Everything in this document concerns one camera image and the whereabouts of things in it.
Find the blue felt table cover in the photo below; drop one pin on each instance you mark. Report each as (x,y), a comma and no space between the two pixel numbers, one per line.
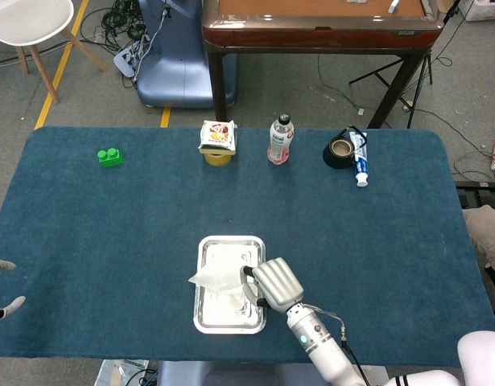
(110,241)

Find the black floor rail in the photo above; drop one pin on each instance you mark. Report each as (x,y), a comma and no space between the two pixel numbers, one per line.
(480,197)

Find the brown mahjong table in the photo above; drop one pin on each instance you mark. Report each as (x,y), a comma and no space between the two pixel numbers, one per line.
(311,38)

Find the blue white toothpaste tube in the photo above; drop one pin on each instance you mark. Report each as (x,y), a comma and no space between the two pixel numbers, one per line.
(360,161)

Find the pink drink bottle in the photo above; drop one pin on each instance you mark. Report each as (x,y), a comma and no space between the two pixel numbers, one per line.
(280,140)

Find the white power strip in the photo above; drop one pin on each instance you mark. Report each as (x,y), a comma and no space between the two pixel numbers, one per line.
(126,60)

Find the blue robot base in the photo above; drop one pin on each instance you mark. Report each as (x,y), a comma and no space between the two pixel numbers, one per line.
(178,60)

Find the stainless steel tray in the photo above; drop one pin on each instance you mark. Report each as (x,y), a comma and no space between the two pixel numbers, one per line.
(227,327)

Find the black tape roll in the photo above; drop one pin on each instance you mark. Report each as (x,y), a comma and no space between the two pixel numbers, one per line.
(331,158)

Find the green toy building block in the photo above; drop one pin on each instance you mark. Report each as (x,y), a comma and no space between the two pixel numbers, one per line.
(110,158)

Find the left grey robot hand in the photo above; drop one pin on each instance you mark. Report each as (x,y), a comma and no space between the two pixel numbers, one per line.
(3,264)

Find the clear plastic bag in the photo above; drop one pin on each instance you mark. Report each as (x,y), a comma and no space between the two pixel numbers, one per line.
(118,372)

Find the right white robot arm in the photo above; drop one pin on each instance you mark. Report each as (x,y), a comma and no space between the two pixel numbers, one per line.
(319,342)

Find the beige cushion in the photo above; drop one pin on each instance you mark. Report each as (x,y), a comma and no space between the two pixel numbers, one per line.
(488,233)

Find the white paper sheet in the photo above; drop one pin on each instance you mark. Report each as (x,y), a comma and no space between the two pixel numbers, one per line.
(219,277)

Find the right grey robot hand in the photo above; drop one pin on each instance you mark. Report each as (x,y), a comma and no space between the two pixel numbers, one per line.
(277,283)

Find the white plastic chair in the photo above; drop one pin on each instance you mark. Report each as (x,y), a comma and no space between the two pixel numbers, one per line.
(30,20)

